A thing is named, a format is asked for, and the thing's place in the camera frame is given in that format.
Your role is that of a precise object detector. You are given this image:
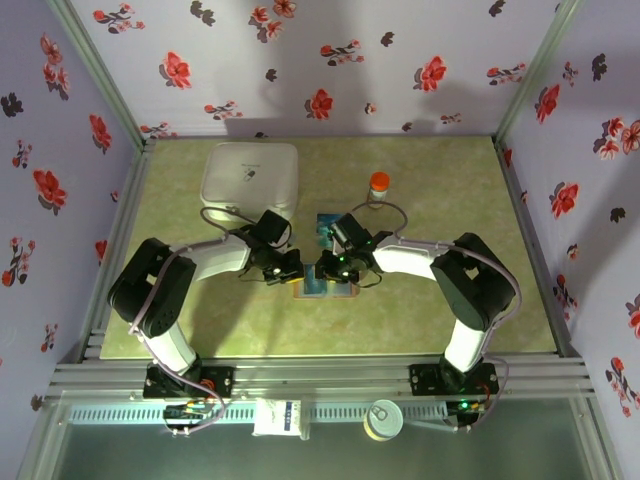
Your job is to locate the teal chip card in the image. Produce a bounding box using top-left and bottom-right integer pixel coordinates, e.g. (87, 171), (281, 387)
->
(315, 213), (346, 248)

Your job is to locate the orange capped vitamin bottle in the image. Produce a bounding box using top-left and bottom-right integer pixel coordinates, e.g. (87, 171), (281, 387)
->
(368, 171), (392, 206)

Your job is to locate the white square medicine box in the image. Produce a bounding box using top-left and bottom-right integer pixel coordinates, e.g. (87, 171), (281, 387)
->
(200, 142), (300, 224)

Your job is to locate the silver tin can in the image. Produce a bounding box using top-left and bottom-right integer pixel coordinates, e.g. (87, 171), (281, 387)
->
(362, 398), (405, 442)

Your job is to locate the small circuit board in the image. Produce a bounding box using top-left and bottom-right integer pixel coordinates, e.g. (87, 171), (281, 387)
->
(164, 402), (214, 437)
(447, 396), (490, 432)

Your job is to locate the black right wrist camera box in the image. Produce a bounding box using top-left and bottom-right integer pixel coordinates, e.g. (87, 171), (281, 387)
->
(327, 212), (375, 252)

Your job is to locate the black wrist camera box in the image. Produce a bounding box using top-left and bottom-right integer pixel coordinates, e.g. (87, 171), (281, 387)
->
(327, 212), (375, 252)
(253, 209), (293, 250)

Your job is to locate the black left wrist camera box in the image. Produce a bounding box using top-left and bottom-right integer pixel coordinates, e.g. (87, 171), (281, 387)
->
(253, 209), (293, 250)

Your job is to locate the grey right arm cable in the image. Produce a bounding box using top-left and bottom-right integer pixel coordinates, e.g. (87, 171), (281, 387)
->
(351, 200), (524, 432)

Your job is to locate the aluminium profile frame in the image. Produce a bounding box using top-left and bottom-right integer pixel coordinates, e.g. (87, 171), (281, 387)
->
(19, 0), (624, 480)

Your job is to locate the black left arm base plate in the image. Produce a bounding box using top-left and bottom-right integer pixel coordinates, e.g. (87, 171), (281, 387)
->
(143, 363), (236, 400)

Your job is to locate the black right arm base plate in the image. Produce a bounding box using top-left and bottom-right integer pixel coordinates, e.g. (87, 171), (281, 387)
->
(408, 362), (499, 399)

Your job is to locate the white slotted cable duct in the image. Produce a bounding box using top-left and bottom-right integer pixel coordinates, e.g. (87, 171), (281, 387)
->
(67, 401), (451, 427)

